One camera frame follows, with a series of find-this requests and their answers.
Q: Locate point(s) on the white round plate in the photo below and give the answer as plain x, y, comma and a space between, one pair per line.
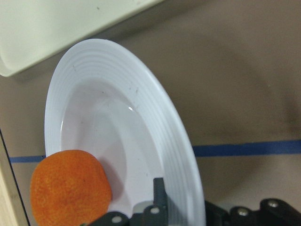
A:
102, 99

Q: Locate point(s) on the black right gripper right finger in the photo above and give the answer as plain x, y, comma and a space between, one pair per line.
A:
272, 212

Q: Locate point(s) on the pale green bear tray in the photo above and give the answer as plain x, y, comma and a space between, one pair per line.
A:
34, 30

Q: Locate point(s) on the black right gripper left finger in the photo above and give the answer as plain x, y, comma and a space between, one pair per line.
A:
152, 215

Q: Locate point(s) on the orange mandarin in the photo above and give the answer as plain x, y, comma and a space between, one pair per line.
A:
69, 188

